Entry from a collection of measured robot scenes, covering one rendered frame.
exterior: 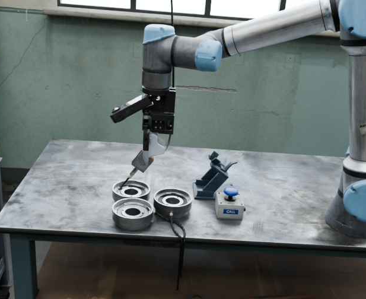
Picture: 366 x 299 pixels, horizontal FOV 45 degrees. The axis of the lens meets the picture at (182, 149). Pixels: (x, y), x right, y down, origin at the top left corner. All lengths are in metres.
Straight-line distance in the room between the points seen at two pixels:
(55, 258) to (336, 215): 0.85
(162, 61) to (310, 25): 0.36
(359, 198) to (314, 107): 1.90
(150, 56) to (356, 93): 0.48
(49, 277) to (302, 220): 0.75
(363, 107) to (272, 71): 1.81
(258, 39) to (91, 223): 0.63
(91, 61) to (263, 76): 1.05
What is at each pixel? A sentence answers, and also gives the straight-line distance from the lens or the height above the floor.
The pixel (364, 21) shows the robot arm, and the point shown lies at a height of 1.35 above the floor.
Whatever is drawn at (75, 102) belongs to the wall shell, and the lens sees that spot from 2.86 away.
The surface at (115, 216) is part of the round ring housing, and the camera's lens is 1.14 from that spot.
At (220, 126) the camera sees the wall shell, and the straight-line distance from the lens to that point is 2.86.
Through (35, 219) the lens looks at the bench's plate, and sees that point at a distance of 1.21.
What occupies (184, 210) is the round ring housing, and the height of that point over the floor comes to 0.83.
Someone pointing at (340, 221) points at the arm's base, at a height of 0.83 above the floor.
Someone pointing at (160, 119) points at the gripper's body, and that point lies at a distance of 1.15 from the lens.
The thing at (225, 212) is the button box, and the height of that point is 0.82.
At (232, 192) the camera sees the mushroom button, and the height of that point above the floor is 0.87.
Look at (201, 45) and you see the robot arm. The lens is 1.07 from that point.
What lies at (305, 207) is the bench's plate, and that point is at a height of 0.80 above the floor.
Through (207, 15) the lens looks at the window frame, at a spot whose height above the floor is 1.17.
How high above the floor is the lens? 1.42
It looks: 22 degrees down
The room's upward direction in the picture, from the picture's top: 5 degrees clockwise
